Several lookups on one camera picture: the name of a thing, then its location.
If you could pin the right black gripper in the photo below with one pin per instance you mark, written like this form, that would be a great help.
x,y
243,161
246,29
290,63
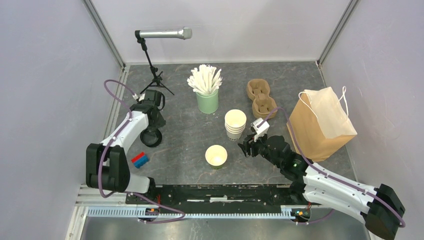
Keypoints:
x,y
249,142

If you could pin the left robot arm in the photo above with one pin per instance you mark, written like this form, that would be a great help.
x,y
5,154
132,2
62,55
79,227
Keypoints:
x,y
107,166

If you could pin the stack of white paper cups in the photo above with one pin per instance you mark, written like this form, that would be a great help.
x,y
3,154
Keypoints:
x,y
235,123

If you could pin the green paper coffee cup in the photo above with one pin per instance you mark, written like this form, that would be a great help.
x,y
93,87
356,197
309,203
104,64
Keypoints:
x,y
216,156

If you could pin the brown paper bag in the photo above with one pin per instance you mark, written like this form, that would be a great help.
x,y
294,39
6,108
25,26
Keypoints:
x,y
320,123

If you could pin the red and blue block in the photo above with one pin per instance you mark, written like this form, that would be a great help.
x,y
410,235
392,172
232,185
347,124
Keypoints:
x,y
139,160

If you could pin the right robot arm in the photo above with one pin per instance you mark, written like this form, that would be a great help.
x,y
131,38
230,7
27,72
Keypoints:
x,y
378,208

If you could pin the brown cardboard cup carrier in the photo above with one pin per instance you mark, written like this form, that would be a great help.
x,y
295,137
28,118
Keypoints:
x,y
258,90

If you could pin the black tripod mic stand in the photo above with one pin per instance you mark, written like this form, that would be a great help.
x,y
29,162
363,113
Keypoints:
x,y
157,78

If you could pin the black plastic cup lid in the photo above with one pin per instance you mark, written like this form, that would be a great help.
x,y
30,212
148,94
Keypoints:
x,y
151,138

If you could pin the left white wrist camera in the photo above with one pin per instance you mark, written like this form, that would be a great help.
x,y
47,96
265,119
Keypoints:
x,y
138,98

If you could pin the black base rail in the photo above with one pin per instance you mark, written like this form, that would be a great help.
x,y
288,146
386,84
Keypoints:
x,y
226,198

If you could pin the white paper straws bundle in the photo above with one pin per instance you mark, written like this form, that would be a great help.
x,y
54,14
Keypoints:
x,y
205,79

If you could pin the silver microphone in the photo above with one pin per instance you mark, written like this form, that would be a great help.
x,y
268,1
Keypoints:
x,y
183,33

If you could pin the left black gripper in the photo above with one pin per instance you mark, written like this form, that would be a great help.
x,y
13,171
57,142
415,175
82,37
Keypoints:
x,y
161,122

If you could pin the green straw holder cup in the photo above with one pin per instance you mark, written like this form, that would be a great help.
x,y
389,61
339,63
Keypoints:
x,y
208,104

